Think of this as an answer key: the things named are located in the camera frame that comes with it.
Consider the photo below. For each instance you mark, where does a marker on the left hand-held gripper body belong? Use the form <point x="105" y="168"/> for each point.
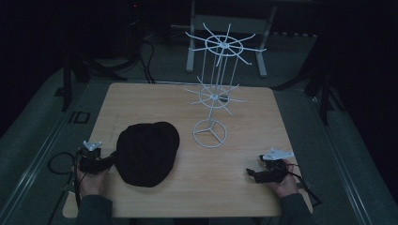
<point x="89" y="157"/>

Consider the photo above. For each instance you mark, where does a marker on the white metal stand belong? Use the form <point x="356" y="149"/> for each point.
<point x="228" y="43"/>

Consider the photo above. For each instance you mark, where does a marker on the black tripod stand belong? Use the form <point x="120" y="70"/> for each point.
<point x="316" y="81"/>
<point x="78" y="72"/>

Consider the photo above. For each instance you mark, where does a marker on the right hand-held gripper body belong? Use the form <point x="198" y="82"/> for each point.
<point x="274" y="165"/>

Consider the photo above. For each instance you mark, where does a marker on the person's left hand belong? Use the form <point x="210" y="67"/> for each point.
<point x="92" y="183"/>

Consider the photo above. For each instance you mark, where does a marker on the black hat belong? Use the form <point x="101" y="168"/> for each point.
<point x="147" y="153"/>

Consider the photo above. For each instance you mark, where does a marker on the person's right hand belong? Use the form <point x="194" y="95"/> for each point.
<point x="286" y="183"/>

